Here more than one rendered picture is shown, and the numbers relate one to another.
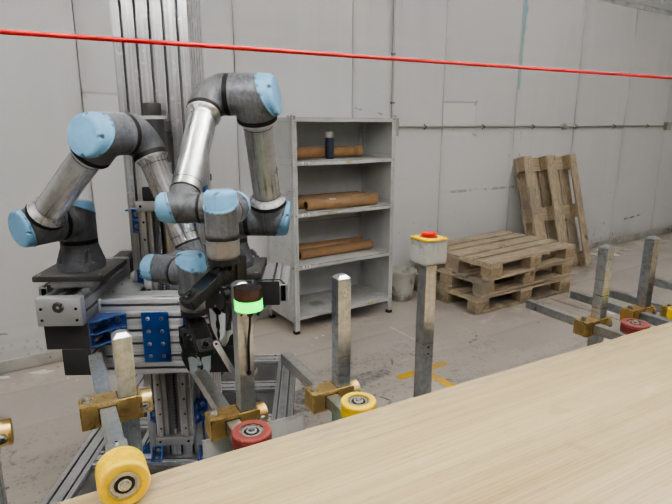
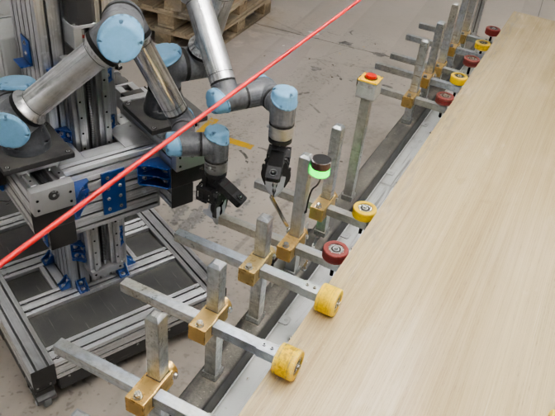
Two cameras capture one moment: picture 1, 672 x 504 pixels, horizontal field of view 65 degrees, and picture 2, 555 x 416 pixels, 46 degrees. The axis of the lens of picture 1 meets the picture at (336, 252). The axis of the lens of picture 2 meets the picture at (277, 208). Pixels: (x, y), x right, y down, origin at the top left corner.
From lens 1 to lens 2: 145 cm
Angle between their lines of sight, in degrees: 41
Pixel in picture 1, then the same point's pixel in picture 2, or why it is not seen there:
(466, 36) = not seen: outside the picture
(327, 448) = (384, 244)
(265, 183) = not seen: hidden behind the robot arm
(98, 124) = (138, 31)
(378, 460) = (414, 242)
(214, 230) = (286, 121)
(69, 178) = (83, 78)
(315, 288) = not seen: hidden behind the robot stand
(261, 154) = (224, 16)
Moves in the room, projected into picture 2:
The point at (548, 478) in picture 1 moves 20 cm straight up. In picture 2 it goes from (487, 224) to (505, 174)
